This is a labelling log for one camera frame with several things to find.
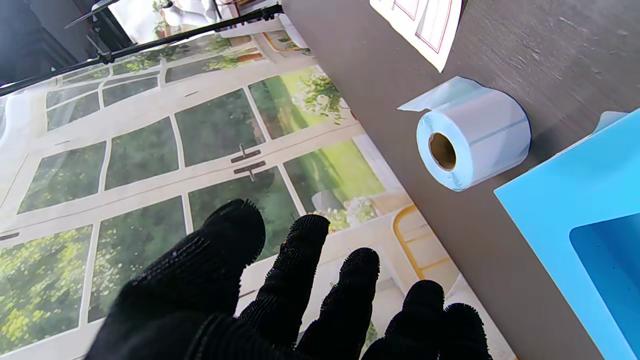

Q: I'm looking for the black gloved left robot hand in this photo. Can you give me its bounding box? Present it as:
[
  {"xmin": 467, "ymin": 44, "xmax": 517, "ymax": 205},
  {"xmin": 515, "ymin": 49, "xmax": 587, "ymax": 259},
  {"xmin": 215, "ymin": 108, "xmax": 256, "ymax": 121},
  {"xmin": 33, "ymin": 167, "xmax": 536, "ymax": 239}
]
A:
[{"xmin": 85, "ymin": 199, "xmax": 493, "ymax": 360}]

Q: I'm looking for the light blue label roll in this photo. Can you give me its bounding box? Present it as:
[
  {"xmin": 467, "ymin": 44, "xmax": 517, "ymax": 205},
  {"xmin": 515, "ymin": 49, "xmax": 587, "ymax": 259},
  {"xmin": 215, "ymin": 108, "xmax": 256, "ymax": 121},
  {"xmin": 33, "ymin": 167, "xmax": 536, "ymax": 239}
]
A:
[{"xmin": 398, "ymin": 76, "xmax": 532, "ymax": 192}]

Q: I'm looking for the blue file box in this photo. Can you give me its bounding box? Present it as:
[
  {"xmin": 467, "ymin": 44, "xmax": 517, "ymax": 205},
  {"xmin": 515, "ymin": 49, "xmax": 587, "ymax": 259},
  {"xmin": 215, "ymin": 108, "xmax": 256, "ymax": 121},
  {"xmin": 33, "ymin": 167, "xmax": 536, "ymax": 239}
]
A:
[{"xmin": 494, "ymin": 109, "xmax": 640, "ymax": 360}]

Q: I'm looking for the garden window backdrop banner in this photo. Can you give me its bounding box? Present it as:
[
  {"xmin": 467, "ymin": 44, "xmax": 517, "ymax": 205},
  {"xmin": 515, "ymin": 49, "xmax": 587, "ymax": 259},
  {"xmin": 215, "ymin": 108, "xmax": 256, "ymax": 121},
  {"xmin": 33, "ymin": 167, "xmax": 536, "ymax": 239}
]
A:
[{"xmin": 0, "ymin": 15, "xmax": 516, "ymax": 360}]

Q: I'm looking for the black backdrop stand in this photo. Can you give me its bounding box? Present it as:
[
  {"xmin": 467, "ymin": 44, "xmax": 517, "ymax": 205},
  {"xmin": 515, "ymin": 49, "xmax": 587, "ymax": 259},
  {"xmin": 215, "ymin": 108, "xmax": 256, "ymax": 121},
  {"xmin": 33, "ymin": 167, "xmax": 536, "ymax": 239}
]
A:
[{"xmin": 0, "ymin": 4, "xmax": 285, "ymax": 97}]

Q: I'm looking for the red lined paper sheet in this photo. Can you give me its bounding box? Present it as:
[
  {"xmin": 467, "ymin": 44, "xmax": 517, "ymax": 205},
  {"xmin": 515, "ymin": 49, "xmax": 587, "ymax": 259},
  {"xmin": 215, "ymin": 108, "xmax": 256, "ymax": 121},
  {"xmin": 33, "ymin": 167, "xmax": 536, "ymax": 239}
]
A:
[{"xmin": 370, "ymin": 0, "xmax": 463, "ymax": 73}]

